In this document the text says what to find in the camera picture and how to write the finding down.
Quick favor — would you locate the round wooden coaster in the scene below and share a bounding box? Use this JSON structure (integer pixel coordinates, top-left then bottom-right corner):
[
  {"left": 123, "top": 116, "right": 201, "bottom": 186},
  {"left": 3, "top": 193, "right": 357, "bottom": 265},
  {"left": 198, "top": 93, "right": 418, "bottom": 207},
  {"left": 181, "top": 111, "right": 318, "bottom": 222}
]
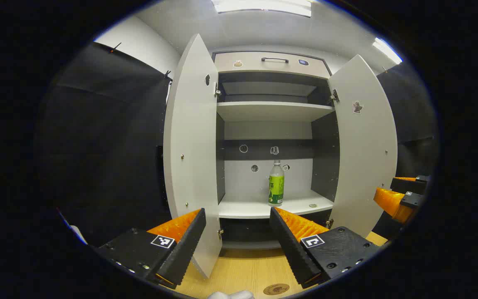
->
[{"left": 263, "top": 283, "right": 290, "bottom": 296}]

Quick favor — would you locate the black backdrop cloth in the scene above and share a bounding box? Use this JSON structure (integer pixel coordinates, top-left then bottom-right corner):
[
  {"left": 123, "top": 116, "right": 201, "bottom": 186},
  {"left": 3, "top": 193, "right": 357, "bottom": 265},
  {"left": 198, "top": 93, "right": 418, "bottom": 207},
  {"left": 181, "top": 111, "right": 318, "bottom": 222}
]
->
[{"left": 34, "top": 42, "right": 441, "bottom": 250}]

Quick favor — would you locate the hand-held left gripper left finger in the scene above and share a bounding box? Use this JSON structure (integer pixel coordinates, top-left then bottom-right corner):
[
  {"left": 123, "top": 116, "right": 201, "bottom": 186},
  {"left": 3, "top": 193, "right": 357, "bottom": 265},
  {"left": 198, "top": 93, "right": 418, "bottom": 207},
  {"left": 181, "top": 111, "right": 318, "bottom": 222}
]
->
[{"left": 94, "top": 208, "right": 207, "bottom": 290}]

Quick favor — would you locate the green label plastic bottle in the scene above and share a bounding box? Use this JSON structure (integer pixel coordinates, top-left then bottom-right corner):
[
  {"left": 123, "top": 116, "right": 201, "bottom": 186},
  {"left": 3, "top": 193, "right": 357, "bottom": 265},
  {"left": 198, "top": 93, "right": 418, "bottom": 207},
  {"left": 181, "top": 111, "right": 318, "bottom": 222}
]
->
[{"left": 268, "top": 160, "right": 285, "bottom": 207}]

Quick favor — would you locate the grey cabinet door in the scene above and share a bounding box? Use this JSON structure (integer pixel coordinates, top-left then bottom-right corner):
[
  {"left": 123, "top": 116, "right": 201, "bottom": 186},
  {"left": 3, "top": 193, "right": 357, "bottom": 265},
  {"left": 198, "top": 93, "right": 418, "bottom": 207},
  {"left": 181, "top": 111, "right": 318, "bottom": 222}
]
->
[
  {"left": 328, "top": 54, "right": 398, "bottom": 239},
  {"left": 163, "top": 33, "right": 223, "bottom": 279}
]

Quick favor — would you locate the ceiling light panel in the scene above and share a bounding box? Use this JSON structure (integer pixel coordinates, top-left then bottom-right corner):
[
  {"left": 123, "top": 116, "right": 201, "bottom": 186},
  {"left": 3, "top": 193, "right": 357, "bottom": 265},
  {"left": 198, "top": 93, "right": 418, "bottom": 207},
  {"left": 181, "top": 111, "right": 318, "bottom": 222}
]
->
[
  {"left": 373, "top": 37, "right": 403, "bottom": 65},
  {"left": 212, "top": 0, "right": 312, "bottom": 17}
]

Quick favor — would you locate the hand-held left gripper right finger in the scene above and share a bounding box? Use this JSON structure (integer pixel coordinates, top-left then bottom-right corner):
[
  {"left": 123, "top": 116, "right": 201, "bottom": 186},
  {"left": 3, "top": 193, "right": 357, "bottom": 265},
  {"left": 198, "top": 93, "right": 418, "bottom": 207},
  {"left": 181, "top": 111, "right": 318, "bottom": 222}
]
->
[{"left": 269, "top": 206, "right": 383, "bottom": 289}]

